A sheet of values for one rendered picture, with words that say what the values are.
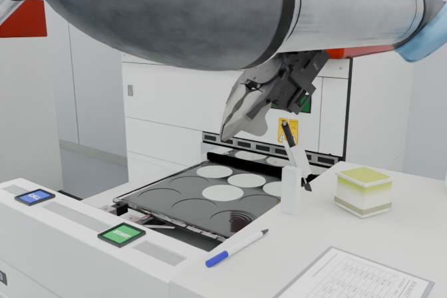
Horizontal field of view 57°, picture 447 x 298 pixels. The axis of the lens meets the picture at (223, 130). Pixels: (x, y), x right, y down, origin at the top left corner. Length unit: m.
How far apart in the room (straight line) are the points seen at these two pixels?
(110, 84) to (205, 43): 3.75
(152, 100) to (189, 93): 0.17
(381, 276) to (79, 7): 0.51
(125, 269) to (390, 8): 0.49
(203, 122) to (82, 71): 3.09
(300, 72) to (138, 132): 0.96
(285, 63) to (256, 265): 0.29
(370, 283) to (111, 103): 3.58
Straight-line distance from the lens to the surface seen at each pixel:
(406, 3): 0.48
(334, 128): 1.07
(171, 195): 1.01
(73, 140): 4.64
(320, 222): 0.75
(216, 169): 1.18
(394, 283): 0.62
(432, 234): 0.78
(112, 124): 4.06
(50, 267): 0.85
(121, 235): 0.71
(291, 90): 0.64
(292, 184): 0.75
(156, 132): 1.44
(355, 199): 0.78
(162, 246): 0.68
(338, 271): 0.62
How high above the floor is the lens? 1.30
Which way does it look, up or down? 14 degrees down
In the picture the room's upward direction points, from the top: straight up
